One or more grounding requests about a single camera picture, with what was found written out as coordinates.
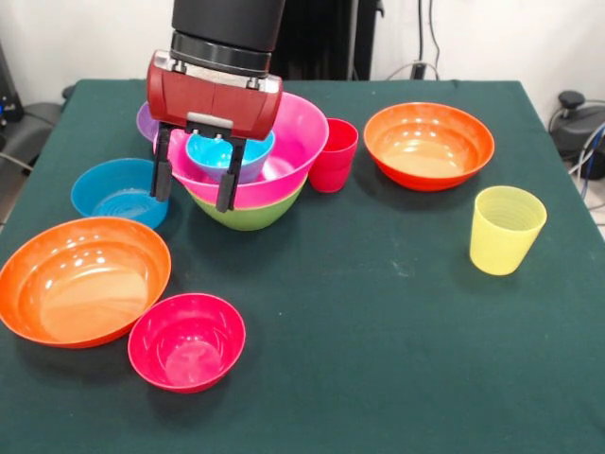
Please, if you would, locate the orange bowl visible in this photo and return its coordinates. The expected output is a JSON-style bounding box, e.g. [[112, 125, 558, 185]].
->
[[0, 217, 173, 350], [363, 101, 496, 192]]

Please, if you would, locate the black computer box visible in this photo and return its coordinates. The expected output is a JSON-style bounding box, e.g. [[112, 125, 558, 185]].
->
[[0, 40, 24, 129]]

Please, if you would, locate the large magenta bowl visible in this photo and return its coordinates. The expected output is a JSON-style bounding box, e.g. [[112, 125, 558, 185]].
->
[[152, 89, 330, 209]]

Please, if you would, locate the tangle of cables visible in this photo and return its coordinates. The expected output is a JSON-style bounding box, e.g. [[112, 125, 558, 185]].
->
[[566, 120, 605, 190]]

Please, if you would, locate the white cable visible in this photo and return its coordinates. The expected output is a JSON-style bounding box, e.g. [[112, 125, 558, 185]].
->
[[385, 0, 443, 82]]

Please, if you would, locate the straight-sided blue bowl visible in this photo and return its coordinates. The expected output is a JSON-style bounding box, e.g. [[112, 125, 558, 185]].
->
[[70, 157, 172, 231]]

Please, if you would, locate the small crimson bowl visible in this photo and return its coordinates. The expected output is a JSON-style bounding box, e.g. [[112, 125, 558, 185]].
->
[[127, 292, 247, 394]]

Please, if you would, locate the dark green table cloth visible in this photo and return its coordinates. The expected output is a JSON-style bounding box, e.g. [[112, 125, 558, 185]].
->
[[0, 78, 605, 454]]

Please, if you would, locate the purple bowl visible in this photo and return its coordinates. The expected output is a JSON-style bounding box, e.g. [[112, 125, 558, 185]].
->
[[135, 101, 161, 144]]

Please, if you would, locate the red cup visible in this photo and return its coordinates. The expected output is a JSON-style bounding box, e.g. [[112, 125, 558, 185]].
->
[[307, 117, 359, 194]]

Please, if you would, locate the small cyan bowl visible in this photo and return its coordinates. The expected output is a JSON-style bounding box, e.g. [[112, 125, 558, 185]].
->
[[184, 130, 276, 184]]

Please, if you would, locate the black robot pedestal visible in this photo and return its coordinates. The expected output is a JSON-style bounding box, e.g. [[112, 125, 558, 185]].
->
[[268, 0, 385, 81]]

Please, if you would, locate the yellow cup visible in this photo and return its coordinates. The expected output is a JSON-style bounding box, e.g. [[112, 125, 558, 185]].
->
[[469, 185, 548, 276]]

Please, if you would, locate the black pedestal foot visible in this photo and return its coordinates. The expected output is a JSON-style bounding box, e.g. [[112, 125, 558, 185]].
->
[[546, 90, 605, 160], [13, 99, 65, 165]]

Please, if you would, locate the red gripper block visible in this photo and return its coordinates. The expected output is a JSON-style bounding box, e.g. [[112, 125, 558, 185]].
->
[[145, 49, 285, 214]]

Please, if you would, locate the green bowl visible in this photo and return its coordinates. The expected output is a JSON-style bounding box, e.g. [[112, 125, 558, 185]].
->
[[183, 179, 308, 232]]

